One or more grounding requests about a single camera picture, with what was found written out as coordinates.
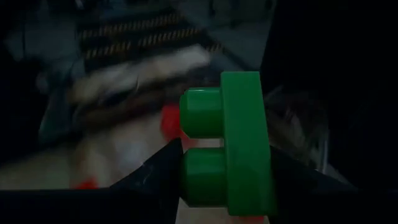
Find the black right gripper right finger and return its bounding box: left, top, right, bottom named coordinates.
left=268, top=145, right=398, bottom=224

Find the black mat with hazard stripes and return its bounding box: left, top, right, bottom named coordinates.
left=76, top=12, right=224, bottom=62

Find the large green plastic block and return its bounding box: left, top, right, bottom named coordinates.
left=178, top=70, right=278, bottom=218

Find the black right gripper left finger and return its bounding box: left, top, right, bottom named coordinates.
left=0, top=138, right=185, bottom=224

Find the clear plastic bin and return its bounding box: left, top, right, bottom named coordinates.
left=37, top=43, right=331, bottom=191

